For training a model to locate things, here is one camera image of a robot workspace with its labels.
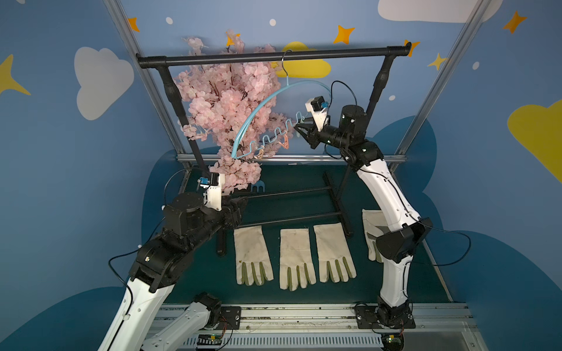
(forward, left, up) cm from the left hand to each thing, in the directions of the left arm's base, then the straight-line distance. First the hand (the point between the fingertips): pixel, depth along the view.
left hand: (239, 194), depth 61 cm
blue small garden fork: (+36, +1, -40) cm, 54 cm away
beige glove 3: (-4, -34, -37) cm, 51 cm away
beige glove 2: (-4, -18, -38) cm, 43 cm away
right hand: (+26, -18, +8) cm, 32 cm away
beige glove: (-6, -1, -38) cm, 38 cm away
